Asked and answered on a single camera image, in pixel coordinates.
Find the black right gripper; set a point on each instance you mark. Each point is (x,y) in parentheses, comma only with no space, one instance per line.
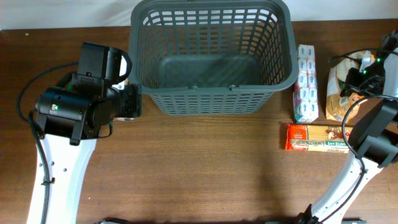
(352,85)

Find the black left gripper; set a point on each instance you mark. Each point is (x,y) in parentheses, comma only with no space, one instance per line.
(134,99)

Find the orange brown snack bag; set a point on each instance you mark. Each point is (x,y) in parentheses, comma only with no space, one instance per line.
(337,106)

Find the Kleenex tissue multipack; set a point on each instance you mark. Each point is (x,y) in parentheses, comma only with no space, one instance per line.
(305,90)

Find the grey plastic laundry basket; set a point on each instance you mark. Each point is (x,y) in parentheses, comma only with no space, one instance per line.
(212,57)

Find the San Remo spaghetti packet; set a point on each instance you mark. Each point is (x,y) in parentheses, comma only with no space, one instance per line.
(304,137)

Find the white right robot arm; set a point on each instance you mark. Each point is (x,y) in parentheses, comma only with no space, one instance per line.
(371,146)

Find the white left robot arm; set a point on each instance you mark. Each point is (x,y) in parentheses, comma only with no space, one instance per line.
(66,124)

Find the crumpled brown paper snack bag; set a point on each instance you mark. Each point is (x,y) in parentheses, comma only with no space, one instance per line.
(127,102)

